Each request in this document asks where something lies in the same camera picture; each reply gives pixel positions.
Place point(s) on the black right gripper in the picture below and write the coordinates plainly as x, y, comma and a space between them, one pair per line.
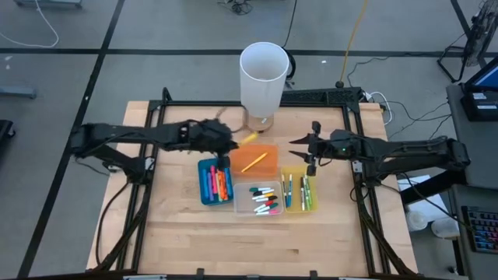
330, 145

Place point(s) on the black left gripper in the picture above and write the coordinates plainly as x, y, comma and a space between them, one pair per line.
206, 136

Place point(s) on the yellow highlighter pen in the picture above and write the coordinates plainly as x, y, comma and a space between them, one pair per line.
254, 162
249, 138

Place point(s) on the yellow plastic bin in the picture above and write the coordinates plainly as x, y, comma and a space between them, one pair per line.
295, 171

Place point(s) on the pink thick marker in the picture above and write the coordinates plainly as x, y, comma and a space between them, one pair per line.
213, 175

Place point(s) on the blue thick marker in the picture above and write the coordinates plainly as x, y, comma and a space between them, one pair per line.
229, 183
205, 184

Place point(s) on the teal plastic bin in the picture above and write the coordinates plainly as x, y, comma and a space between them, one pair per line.
200, 165

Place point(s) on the orange plastic bin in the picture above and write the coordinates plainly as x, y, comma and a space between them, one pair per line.
268, 171

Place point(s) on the green thin whiteboard marker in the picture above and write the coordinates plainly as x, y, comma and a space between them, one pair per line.
309, 192
306, 194

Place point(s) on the brown thin whiteboard marker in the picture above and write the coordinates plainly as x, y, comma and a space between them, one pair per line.
302, 194

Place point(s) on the teal cap mini marker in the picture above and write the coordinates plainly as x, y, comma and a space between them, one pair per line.
254, 189

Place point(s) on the light green thick marker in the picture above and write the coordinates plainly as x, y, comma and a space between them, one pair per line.
217, 192

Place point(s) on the purple thick marker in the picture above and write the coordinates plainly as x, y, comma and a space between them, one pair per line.
210, 190

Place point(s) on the black cap mini marker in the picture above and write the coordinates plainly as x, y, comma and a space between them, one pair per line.
257, 193
272, 198

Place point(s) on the yellow cap mini marker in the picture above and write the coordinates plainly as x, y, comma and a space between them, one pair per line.
268, 195

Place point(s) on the clear plastic bin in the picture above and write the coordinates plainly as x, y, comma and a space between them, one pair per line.
241, 208

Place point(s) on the red cap mini marker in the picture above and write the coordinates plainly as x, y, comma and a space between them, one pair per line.
269, 202

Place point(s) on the green cap mini marker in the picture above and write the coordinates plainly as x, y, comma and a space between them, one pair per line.
273, 205

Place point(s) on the pink cap mini marker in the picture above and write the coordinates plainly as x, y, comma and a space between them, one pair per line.
274, 212

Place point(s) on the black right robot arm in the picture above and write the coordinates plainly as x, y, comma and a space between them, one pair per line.
408, 149

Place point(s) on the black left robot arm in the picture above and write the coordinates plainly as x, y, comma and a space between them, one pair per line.
128, 134

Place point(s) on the black perforated electronics box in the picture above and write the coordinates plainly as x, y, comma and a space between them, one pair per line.
323, 95

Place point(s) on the white lamp with wooden base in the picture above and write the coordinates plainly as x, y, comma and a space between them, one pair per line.
262, 85

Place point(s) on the black table edge clip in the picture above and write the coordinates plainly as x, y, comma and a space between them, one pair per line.
200, 272
313, 274

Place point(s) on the white paper sheet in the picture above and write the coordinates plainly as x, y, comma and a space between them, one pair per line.
424, 202

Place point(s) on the clear plastic cup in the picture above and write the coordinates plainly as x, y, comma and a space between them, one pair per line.
416, 221
445, 228

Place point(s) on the black metal bar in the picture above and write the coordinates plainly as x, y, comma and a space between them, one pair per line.
432, 188

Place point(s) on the black device box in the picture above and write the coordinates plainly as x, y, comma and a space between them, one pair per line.
480, 113

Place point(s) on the computer monitor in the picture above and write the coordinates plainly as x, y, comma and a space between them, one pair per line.
486, 78

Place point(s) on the backlit keyboard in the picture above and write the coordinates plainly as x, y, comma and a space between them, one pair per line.
484, 229

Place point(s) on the grey desk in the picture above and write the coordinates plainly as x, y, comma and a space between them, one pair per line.
467, 264

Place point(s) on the black fan stand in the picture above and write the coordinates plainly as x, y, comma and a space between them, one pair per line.
482, 23

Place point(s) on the grey furniture foot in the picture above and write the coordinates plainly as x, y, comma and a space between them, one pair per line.
17, 92

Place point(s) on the grey furniture base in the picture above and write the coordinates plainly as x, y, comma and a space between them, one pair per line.
46, 3

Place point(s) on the silver frame bracket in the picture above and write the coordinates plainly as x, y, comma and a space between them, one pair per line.
357, 166
149, 163

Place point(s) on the black aluminium table frame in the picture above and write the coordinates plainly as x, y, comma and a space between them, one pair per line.
194, 103

